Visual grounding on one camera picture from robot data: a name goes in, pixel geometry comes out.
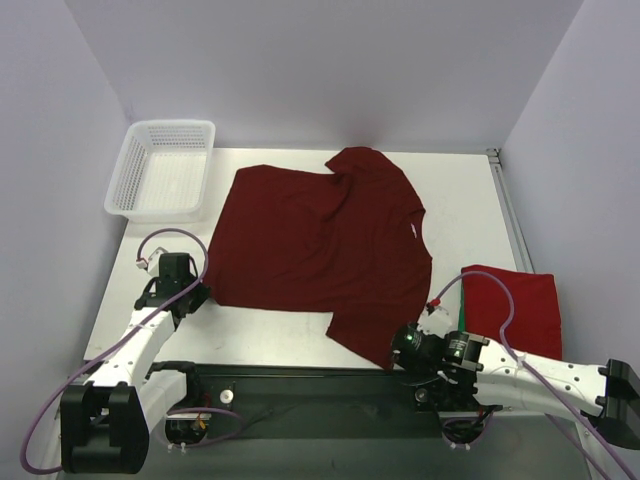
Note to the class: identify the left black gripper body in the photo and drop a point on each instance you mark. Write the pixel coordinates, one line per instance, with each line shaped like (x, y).
(198, 297)

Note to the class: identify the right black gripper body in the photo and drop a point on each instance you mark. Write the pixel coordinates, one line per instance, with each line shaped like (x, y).
(398, 351)

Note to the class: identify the dark red t shirt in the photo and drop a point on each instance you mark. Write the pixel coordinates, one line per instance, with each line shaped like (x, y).
(347, 242)

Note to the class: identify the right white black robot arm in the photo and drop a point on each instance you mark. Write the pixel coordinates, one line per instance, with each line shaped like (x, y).
(460, 371)

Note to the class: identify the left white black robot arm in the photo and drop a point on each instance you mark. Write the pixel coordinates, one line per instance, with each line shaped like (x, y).
(106, 421)

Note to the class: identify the folded green t shirt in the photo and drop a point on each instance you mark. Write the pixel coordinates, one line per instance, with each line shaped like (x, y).
(462, 316)

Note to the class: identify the white plastic mesh basket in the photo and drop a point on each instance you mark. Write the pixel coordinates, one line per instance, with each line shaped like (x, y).
(161, 172)

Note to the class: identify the folded bright red t shirt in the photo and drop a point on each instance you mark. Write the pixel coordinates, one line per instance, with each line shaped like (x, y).
(536, 327)

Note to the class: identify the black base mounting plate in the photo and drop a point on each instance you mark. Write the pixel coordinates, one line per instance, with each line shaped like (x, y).
(287, 403)

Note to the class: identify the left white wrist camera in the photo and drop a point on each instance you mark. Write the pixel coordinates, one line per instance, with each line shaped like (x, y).
(151, 264)

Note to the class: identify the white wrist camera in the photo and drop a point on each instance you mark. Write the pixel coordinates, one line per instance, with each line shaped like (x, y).
(436, 320)
(151, 264)

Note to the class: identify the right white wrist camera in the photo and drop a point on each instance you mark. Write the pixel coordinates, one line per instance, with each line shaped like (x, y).
(436, 320)

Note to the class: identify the aluminium right side rail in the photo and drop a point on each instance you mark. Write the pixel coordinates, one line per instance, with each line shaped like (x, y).
(516, 238)

